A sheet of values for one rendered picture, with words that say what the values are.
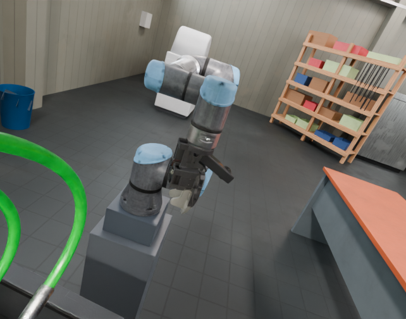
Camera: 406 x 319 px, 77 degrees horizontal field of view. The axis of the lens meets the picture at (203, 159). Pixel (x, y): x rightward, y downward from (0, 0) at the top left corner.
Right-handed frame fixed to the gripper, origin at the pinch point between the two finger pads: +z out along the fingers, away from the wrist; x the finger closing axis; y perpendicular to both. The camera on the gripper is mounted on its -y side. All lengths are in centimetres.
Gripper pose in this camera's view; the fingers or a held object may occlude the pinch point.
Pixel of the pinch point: (185, 209)
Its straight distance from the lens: 71.1
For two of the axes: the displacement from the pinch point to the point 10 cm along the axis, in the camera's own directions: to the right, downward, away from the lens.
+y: -9.3, -1.8, -3.1
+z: -3.1, 8.6, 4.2
